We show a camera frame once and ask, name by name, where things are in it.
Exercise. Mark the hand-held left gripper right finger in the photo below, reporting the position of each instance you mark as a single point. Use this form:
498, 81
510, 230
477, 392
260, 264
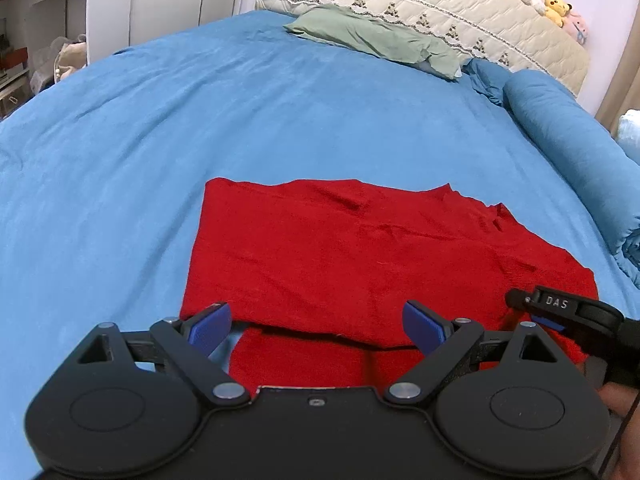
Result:
423, 329

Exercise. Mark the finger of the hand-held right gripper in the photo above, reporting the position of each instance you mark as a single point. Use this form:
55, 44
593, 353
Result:
555, 304

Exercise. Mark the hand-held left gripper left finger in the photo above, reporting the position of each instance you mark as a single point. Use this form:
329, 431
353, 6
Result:
210, 329

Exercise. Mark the red cloth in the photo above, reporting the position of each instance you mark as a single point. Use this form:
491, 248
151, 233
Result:
350, 260

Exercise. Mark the person's right hand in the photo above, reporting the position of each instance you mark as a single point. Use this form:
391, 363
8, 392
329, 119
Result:
627, 412

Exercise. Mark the rolled blue duvet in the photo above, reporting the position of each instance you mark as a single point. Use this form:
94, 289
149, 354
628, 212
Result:
565, 135

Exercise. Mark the blue bed sheet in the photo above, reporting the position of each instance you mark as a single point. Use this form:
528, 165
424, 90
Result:
150, 160

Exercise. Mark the light blue cloth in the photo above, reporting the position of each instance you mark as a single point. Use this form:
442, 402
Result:
630, 135

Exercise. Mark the beige curtain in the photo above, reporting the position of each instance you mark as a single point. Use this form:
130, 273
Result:
617, 85

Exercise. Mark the green pillow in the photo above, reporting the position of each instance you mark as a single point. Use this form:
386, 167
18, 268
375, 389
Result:
370, 35

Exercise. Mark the white shelving unit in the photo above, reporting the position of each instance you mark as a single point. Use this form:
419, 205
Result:
50, 5

